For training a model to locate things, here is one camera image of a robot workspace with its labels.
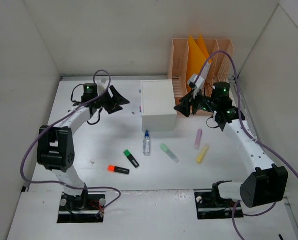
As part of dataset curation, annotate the white drawer box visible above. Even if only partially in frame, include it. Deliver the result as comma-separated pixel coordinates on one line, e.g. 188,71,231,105
140,79,177,133

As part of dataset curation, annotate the clear spray bottle blue cap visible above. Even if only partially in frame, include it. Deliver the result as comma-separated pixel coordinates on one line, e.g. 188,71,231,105
143,130,151,156

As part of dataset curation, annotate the orange document folder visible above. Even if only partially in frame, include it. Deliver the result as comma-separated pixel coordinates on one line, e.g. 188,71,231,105
186,33,209,81

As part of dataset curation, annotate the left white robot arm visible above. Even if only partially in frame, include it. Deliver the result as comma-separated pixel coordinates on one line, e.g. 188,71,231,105
37,83,130,210

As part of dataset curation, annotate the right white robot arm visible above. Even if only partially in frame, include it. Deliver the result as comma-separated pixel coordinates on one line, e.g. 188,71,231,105
174,82,288,208

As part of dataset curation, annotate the peach desk file organizer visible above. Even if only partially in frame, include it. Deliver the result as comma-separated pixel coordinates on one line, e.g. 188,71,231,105
167,37,234,118

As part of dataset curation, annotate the pastel pink highlighter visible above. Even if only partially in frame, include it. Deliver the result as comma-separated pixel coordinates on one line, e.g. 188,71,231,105
194,129,202,150

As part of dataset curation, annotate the green cap black highlighter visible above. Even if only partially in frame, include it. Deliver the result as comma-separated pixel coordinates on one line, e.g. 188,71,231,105
123,149,139,168

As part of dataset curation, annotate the pastel yellow highlighter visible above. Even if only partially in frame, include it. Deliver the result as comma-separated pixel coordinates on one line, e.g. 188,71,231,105
196,144,209,164

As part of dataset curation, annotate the pastel green highlighter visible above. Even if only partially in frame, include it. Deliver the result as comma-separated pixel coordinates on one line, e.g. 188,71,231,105
160,143,179,163

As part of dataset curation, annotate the orange cap black highlighter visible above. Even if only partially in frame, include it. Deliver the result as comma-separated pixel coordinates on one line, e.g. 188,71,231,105
107,165,130,175

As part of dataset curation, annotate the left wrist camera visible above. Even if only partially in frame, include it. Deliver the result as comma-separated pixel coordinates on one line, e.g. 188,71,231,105
96,77,109,90

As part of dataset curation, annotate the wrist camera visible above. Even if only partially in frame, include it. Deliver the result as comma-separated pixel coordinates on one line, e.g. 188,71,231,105
96,77,109,90
187,74,205,91

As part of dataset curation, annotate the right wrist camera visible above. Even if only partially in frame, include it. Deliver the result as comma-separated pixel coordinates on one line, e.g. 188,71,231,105
187,74,205,91

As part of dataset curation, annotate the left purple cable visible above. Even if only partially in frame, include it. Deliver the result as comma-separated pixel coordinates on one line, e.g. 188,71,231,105
20,69,121,213

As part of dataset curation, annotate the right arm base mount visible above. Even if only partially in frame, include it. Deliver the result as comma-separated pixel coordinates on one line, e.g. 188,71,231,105
194,189,235,220

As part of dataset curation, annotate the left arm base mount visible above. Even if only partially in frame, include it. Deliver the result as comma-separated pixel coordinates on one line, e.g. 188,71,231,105
57,191,106,224

